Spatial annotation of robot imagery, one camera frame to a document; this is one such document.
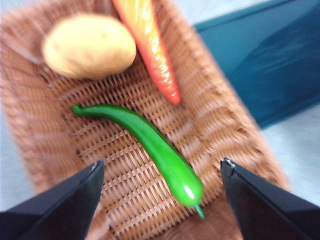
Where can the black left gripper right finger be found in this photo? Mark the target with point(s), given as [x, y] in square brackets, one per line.
[267, 207]

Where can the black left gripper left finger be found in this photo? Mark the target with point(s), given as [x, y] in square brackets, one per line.
[57, 202]

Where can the green pepper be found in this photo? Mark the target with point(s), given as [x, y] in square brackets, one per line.
[157, 147]

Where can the brown wicker basket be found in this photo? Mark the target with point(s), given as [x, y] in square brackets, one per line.
[130, 155]

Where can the black glass cooktop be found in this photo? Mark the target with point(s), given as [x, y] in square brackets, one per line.
[272, 62]

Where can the yellow-brown potato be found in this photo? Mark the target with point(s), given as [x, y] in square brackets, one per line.
[88, 46]

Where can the orange carrot with green leaves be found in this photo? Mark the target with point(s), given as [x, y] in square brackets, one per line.
[153, 47]

